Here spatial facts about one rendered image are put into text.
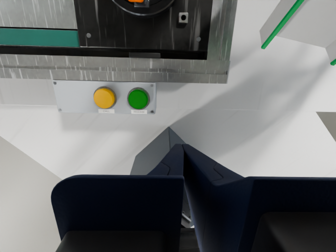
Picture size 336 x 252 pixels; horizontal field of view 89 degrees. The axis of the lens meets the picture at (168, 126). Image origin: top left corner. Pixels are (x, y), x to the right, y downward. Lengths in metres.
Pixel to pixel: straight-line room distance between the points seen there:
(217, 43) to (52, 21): 0.34
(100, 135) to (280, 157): 0.55
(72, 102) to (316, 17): 0.46
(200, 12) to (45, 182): 1.87
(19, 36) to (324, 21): 0.53
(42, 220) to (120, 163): 1.83
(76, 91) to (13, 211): 2.07
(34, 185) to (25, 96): 1.54
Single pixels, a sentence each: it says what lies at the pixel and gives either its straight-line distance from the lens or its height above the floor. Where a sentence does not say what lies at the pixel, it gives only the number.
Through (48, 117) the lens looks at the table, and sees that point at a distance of 0.58.
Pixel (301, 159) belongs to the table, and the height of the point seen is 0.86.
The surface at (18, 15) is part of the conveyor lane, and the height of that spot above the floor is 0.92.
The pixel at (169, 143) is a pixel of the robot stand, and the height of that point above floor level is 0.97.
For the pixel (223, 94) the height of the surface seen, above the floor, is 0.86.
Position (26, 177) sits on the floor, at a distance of 2.06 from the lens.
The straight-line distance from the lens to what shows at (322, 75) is 0.62.
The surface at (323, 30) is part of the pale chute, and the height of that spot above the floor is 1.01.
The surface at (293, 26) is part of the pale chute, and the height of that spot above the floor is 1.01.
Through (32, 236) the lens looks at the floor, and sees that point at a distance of 2.56.
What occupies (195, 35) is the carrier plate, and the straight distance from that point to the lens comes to 0.36.
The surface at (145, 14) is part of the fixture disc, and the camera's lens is 0.34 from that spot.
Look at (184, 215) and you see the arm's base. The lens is 0.32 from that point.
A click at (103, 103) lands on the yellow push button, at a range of 0.38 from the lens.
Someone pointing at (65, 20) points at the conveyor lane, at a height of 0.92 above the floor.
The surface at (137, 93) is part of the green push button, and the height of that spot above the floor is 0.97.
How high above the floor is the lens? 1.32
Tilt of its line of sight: 70 degrees down
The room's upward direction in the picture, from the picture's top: 176 degrees clockwise
